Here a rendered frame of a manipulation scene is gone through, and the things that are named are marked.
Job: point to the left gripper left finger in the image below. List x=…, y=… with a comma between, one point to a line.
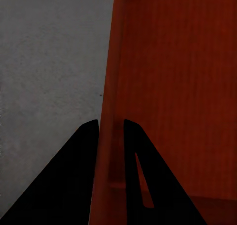
x=62, y=192

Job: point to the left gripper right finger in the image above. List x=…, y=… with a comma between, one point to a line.
x=172, y=206

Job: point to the storage box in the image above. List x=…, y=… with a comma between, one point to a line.
x=172, y=69

